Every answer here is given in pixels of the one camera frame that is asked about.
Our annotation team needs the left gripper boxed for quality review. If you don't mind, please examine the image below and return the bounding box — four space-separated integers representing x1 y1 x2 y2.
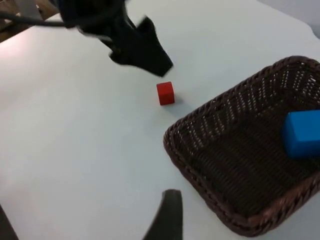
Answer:
74 9 174 77

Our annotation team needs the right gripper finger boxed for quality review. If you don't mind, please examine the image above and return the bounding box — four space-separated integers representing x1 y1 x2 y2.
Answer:
141 189 184 240

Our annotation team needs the brown wicker basket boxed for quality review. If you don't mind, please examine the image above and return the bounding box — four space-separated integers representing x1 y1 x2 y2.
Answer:
162 55 320 237

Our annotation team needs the blue block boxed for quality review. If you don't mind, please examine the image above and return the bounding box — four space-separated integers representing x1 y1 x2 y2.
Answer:
281 109 320 159

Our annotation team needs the red cube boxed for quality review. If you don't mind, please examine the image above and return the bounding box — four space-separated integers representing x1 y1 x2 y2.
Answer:
156 81 175 106

